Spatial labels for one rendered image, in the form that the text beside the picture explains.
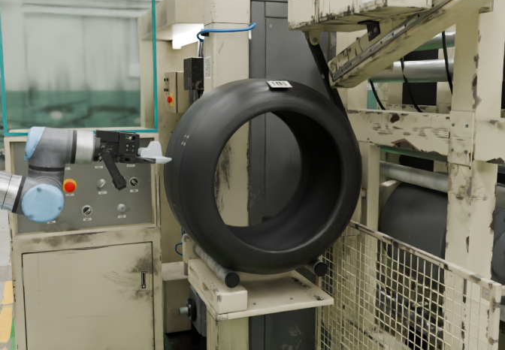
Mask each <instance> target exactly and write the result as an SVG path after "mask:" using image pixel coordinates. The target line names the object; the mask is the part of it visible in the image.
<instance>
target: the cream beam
mask: <svg viewBox="0 0 505 350"><path fill-rule="evenodd" d="M432 1H433V0H373V1H370V2H365V3H362V0H288V30H298V31H302V30H305V29H324V32H356V31H360V30H365V29H367V25H360V24H358V22H360V21H364V20H373V21H379V22H381V21H382V20H386V19H390V18H394V17H401V16H405V15H409V14H415V13H419V12H423V11H429V9H431V6H432Z"/></svg>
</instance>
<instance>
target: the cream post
mask: <svg viewBox="0 0 505 350"><path fill-rule="evenodd" d="M203 21H204V29H239V28H246V27H249V25H248V24H249V0H203ZM207 56H210V64H211V78H210V79H205V57H207ZM244 79H249V31H245V32H209V37H204V94H206V93H207V92H209V91H210V90H212V89H215V88H216V87H218V86H221V85H223V84H225V83H229V82H232V81H236V80H244ZM214 194H215V199H216V205H217V208H218V211H219V214H220V215H221V217H222V220H223V221H224V223H225V224H227V225H233V226H249V122H247V123H245V124H244V125H242V126H241V127H240V128H239V129H238V130H237V131H236V132H235V133H234V134H233V135H232V136H231V138H230V139H229V141H228V142H227V144H226V145H225V147H224V149H223V151H222V153H221V155H220V157H219V160H218V163H217V166H216V172H215V177H214ZM206 321H207V350H249V317H244V318H234V319H229V320H223V321H218V320H217V319H216V317H215V316H214V314H213V313H212V312H211V311H210V309H209V308H208V307H207V319H206Z"/></svg>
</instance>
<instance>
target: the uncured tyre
mask: <svg viewBox="0 0 505 350"><path fill-rule="evenodd" d="M268 81H288V82H289V84H290V85H291V86H292V87H271V85H270V84H269V83H268ZM269 112H271V113H272V114H274V115H276V116H277V117H279V118H280V119H281V120H282V121H284V123H285V124H287V126H288V127H289V128H290V130H291V131H292V133H293V135H294V136H295V139H296V141H297V143H298V147H299V150H300V155H301V172H300V177H299V181H298V184H297V187H296V190H295V192H294V194H293V196H292V197H291V199H290V200H289V202H288V203H287V205H285V206H284V208H282V209H281V211H279V212H278V214H276V215H275V216H273V217H271V218H270V219H268V220H266V221H264V222H262V223H259V224H257V225H250V226H233V225H227V224H225V223H224V221H223V220H222V217H221V215H220V214H219V211H218V208H217V205H216V199H215V194H214V177H215V172H216V166H217V163H218V160H219V157H220V155H221V153H222V151H223V149H224V147H225V145H226V144H227V142H228V141H229V139H230V138H231V136H232V135H233V134H234V133H235V132H236V131H237V130H238V129H239V128H240V127H241V126H242V125H244V124H245V123H247V122H249V121H250V120H251V119H253V118H255V117H257V116H260V115H262V114H264V113H269ZM180 120H184V121H185V122H181V121H179V122H178V123H177V125H176V127H175V129H174V131H173V133H172V135H171V138H170V140H169V143H168V147H167V150H166V153H165V157H166V158H171V161H169V162H167V163H165V164H164V184H165V193H166V196H167V199H168V203H169V206H170V208H171V211H172V213H173V214H174V217H175V219H176V220H177V222H178V223H179V225H180V226H181V228H182V229H183V230H184V231H185V232H186V233H187V234H188V235H189V236H190V237H191V238H192V239H193V240H194V241H195V242H196V243H197V245H198V246H199V247H200V248H201V249H202V250H203V251H204V252H206V253H207V254H208V255H209V256H210V257H211V258H213V259H214V260H215V261H218V262H219V263H220V264H223V265H225V266H226V267H229V268H231V269H233V270H237V271H240V272H244V273H253V274H261V275H270V274H278V273H285V272H289V271H292V270H296V269H298V268H300V267H303V266H304V265H306V264H309V263H310V262H312V261H314V260H315V259H317V258H318V257H319V256H321V255H322V254H323V253H325V252H326V251H327V250H328V249H329V248H330V247H331V246H332V245H333V244H334V243H335V242H336V241H337V240H338V238H339V237H340V235H341V234H342V233H343V232H344V230H345V229H346V227H347V225H348V224H349V221H350V220H351V218H352V215H353V213H354V212H355V208H356V205H357V203H358V198H359V195H360V191H361V180H362V163H361V153H360V149H359V145H358V141H357V139H356V136H355V133H354V131H353V130H352V126H351V125H350V124H349V121H348V120H347V118H346V117H345V116H344V115H343V113H342V112H341V110H340V109H339V108H338V107H337V106H336V105H335V104H334V103H333V102H332V101H331V100H330V99H328V98H327V97H325V96H324V95H323V94H322V93H321V92H319V91H317V90H315V89H314V88H312V87H310V86H308V85H306V84H303V83H300V82H298V81H294V80H288V79H283V78H256V79H244V80H236V81H232V82H229V83H225V84H223V85H221V86H218V87H216V88H215V89H212V90H210V91H209V92H207V93H206V94H204V95H203V96H201V97H200V98H199V99H198V100H197V101H196V102H195V103H194V104H193V105H192V106H191V107H190V108H189V109H188V110H187V111H186V112H185V113H184V114H183V116H182V117H181V119H180ZM186 133H188V134H190V136H189V139H188V141H187V143H186V146H185V148H184V147H182V146H180V145H181V143H182V141H183V138H184V136H185V134H186ZM173 202H174V203H175V206H176V209H174V204H173Z"/></svg>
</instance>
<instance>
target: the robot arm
mask: <svg viewBox="0 0 505 350"><path fill-rule="evenodd" d="M139 140H140V135H139V134H136V132H127V131H103V130H99V129H96V131H95V136H94V133H93V131H80V130H69V129H60V128H46V127H32V128H30V129H29V133H28V137H27V141H26V150H25V155H24V160H25V161H29V168H28V177H24V176H17V175H13V174H10V173H5V172H1V171H0V209H1V210H7V211H9V212H10V213H16V214H20V215H23V216H26V217H27V218H28V219H30V220H32V221H33V222H39V223H45V222H50V221H52V220H54V219H55V218H56V217H57V216H58V215H59V214H60V213H61V211H62V209H63V207H64V202H65V199H64V196H63V185H64V175H65V164H88V165H91V164H92V161H98V157H99V154H100V155H101V158H102V159H103V161H104V163H105V165H106V167H107V169H108V171H109V173H110V175H111V177H112V182H113V185H114V186H115V188H116V189H118V190H119V191H120V190H122V189H124V188H126V183H127V182H126V181H125V177H124V176H123V175H121V174H120V172H119V170H118V168H117V166H116V164H115V162H116V163H118V162H120V163H127V164H136V163H142V164H165V163H167V162H169V161H171V158H166V157H162V148H161V144H160V143H159V142H157V141H154V140H153V141H151V142H150V145H149V146H148V147H147V148H140V149H138V148H139V147H140V141H139ZM103 145H105V148H104V147H102V148H101V146H103Z"/></svg>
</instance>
